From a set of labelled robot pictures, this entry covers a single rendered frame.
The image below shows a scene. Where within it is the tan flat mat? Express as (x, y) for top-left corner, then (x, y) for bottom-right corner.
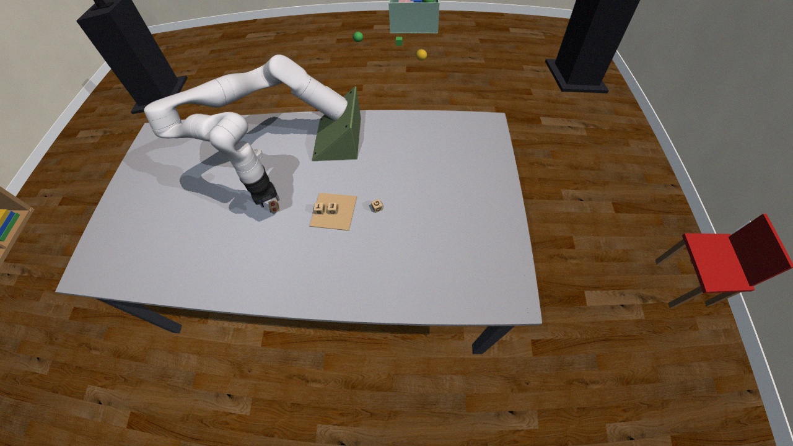
(310, 193), (357, 230)

